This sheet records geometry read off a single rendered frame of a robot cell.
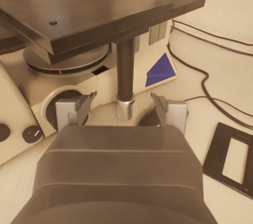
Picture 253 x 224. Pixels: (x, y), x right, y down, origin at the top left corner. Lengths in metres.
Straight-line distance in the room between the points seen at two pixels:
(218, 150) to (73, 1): 0.28
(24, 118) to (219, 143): 0.29
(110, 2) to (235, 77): 0.39
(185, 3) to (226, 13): 0.51
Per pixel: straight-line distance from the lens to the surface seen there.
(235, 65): 0.56
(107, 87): 0.33
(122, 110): 0.29
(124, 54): 0.23
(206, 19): 0.77
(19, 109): 0.27
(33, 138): 0.29
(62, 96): 0.26
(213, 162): 0.31
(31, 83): 0.32
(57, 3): 0.18
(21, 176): 0.31
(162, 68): 0.40
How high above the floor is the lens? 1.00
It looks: 42 degrees down
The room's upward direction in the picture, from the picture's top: 1 degrees clockwise
